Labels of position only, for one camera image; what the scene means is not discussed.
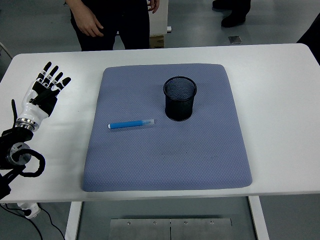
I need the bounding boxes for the blue-grey padded mat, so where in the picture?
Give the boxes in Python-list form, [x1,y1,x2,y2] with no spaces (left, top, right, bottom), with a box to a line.
[81,63,253,193]

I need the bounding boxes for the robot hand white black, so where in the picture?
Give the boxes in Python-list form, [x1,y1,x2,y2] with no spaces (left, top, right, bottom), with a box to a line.
[17,61,72,123]

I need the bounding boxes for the white power strip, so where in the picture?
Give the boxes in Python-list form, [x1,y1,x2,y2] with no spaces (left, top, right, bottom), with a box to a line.
[16,202,42,220]

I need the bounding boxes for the black bulky object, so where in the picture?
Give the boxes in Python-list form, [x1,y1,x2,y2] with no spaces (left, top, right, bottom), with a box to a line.
[296,11,320,65]

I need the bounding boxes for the black floor cable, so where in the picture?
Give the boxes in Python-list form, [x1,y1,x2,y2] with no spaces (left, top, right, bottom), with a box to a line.
[0,202,43,240]
[37,206,66,240]

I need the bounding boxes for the brown cardboard box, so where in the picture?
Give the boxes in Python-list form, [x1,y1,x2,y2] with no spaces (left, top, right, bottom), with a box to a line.
[149,34,165,50]

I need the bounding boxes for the blue marker with clear cap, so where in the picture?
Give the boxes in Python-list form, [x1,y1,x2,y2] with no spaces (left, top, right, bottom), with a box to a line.
[107,118,155,130]

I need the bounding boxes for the black mesh pen holder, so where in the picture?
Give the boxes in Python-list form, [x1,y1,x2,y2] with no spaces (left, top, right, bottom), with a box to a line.
[163,76,198,122]

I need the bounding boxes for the person with black shoes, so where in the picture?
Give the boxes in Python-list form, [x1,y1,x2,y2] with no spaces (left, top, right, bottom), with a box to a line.
[211,0,252,28]

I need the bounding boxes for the white table leg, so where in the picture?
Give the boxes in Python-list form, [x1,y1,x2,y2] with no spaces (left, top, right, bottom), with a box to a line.
[247,195,270,240]
[64,201,83,240]

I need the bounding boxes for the person's right hand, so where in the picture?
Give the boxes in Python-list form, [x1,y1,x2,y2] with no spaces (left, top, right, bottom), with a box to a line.
[75,9,105,38]

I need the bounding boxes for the white cabinet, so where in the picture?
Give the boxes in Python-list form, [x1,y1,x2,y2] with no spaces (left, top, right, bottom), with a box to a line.
[148,0,170,36]

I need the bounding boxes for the person's left hand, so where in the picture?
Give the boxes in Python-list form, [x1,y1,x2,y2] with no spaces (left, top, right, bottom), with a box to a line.
[147,0,160,14]

